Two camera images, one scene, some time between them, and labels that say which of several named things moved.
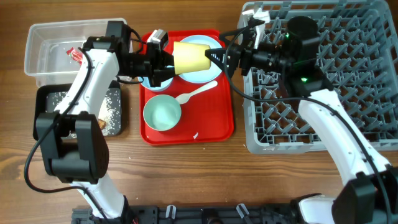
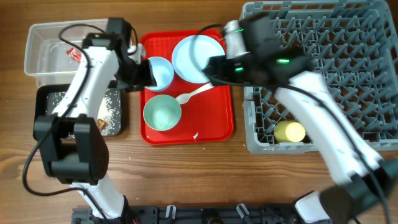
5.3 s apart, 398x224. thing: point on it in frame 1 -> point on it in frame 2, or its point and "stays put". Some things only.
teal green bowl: x=161 y=112 stays put
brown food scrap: x=102 y=124 stays put
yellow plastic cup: x=190 y=56 -> x=288 y=131
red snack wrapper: x=76 y=55 stays put
